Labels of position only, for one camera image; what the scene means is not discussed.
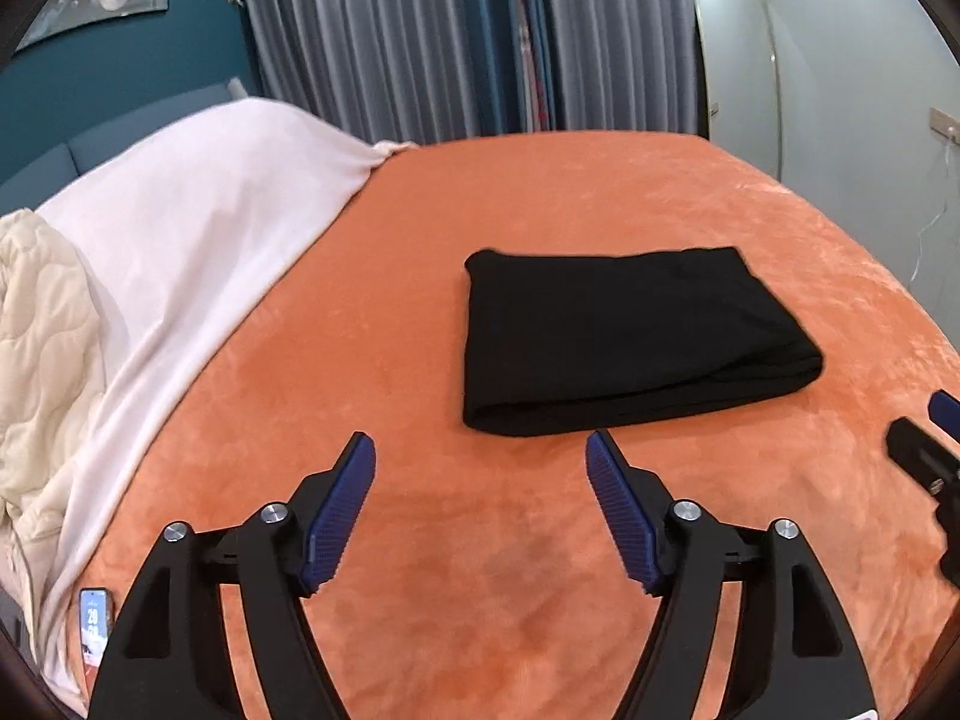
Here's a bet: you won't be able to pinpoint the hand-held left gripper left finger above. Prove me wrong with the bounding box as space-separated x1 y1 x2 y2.
88 431 376 720

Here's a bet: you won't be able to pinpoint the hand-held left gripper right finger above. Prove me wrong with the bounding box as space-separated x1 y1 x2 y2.
585 429 875 720

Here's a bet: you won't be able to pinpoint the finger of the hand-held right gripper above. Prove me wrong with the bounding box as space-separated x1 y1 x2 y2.
928 389 960 442
886 418 960 587

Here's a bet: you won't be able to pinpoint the black pants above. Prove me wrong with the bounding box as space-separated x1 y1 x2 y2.
461 245 827 437

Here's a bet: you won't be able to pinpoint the smartphone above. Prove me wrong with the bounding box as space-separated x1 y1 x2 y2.
78 588 114 670

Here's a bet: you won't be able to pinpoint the white blanket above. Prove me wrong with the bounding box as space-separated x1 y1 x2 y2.
34 97 419 700

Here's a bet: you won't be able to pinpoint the cream quilted comforter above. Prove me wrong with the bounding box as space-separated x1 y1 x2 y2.
0 208 107 620

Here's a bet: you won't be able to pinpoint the orange fleece blanket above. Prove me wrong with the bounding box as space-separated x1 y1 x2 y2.
75 131 960 720

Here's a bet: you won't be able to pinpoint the standing mirror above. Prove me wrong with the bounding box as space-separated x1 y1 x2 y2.
691 0 785 185

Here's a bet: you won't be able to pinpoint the blue padded headboard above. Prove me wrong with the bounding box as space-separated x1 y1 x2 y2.
0 79 261 212

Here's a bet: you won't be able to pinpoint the grey pleated curtain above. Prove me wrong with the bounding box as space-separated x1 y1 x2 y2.
238 0 760 148

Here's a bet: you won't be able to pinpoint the blue curtain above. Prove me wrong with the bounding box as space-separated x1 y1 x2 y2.
508 0 562 134

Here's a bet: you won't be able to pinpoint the white cable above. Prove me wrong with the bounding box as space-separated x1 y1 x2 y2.
909 131 960 282

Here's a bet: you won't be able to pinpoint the silver wall picture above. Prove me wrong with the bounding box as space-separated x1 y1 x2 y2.
13 0 171 55

